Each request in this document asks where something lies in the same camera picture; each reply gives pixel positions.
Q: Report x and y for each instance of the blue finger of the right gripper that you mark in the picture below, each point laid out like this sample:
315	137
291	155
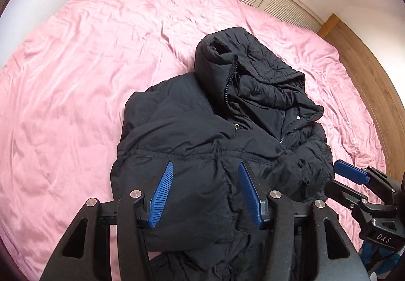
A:
354	174

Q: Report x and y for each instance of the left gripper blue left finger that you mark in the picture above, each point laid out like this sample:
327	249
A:
157	194

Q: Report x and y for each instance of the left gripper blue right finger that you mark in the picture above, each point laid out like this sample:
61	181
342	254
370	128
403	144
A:
255	196

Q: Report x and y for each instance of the black hooded puffer coat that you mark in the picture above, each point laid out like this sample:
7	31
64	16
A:
241	103

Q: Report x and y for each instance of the pink bed duvet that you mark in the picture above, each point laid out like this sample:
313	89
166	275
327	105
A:
64	89

